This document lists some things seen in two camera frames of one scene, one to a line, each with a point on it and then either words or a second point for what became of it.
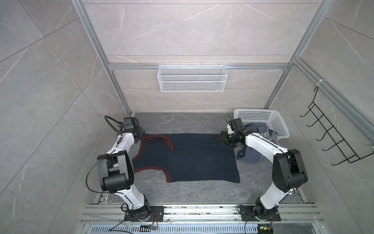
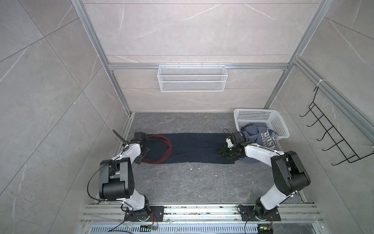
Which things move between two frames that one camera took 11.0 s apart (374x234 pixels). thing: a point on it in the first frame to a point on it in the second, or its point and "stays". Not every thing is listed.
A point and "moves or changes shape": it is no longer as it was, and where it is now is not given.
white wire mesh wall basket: x=193 y=78 stays
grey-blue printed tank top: x=262 y=129 stays
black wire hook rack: x=331 y=133 stays
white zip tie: x=320 y=80 stays
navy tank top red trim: x=188 y=158 moves or changes shape
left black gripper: x=140 y=129 to x=138 y=161
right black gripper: x=223 y=135 to x=223 y=151
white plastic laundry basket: x=269 y=117 stays
